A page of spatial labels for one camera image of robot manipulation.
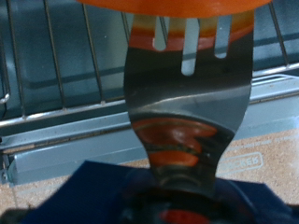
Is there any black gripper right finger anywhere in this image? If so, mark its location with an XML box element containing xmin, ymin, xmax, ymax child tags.
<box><xmin>288</xmin><ymin>203</ymin><xmax>299</xmax><ymax>217</ymax></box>

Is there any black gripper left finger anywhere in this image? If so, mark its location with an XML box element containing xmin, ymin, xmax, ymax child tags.
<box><xmin>0</xmin><ymin>208</ymin><xmax>32</xmax><ymax>224</ymax></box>

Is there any blue spatula grip block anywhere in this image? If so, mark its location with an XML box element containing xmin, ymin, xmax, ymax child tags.
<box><xmin>20</xmin><ymin>160</ymin><xmax>299</xmax><ymax>224</ymax></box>

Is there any slotted metal spatula black handle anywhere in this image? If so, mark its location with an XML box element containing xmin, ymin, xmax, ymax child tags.
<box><xmin>122</xmin><ymin>8</ymin><xmax>255</xmax><ymax>224</ymax></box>

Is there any white bread slice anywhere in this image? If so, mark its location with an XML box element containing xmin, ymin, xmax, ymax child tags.
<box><xmin>76</xmin><ymin>0</ymin><xmax>272</xmax><ymax>19</ymax></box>

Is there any silver toaster oven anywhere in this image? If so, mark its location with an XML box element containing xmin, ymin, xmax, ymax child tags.
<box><xmin>0</xmin><ymin>0</ymin><xmax>299</xmax><ymax>188</ymax></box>

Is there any wire oven rack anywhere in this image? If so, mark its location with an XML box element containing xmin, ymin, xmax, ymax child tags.
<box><xmin>0</xmin><ymin>0</ymin><xmax>299</xmax><ymax>129</ymax></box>

